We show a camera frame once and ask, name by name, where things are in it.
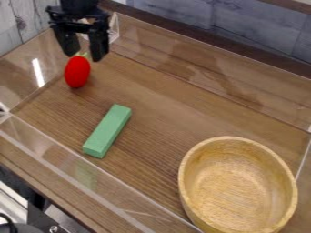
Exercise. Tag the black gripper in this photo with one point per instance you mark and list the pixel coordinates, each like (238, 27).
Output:
(78, 16)

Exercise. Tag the red plush fruit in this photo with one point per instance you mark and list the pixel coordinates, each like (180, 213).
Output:
(77, 71)

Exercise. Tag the wooden bowl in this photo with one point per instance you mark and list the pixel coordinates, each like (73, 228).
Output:
(237, 187)

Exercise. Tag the green rectangular block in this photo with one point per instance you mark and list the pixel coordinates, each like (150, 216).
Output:
(107, 130)

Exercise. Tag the clear acrylic corner bracket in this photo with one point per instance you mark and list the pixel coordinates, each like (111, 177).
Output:
(114, 33)

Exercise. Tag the clear acrylic enclosure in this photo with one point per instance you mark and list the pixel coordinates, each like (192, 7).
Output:
(190, 91)

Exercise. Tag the black clamp bracket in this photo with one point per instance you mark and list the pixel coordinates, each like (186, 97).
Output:
(41, 220)

